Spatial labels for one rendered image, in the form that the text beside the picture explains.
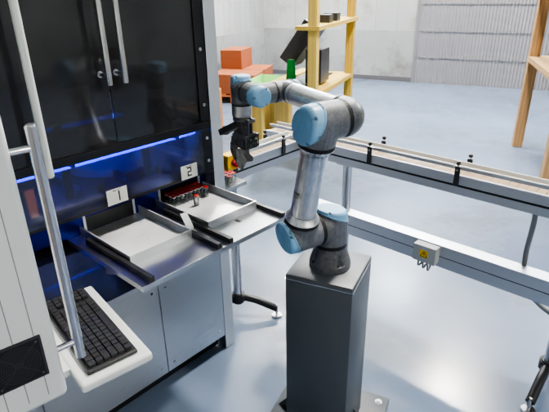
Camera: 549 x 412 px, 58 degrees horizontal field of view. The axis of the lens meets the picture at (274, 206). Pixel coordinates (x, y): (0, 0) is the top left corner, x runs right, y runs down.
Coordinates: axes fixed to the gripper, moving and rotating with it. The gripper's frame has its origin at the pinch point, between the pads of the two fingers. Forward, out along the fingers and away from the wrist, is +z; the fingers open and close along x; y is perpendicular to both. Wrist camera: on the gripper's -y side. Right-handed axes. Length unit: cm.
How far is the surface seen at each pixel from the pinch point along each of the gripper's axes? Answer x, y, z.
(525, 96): 454, -29, 52
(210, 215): -11.2, -7.2, 19.7
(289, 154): 70, -35, 20
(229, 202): 2.6, -11.0, 19.8
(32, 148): -88, 32, -35
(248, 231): -11.0, 14.5, 20.0
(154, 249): -44.5, 2.3, 17.9
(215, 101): 9.5, -23.8, -20.3
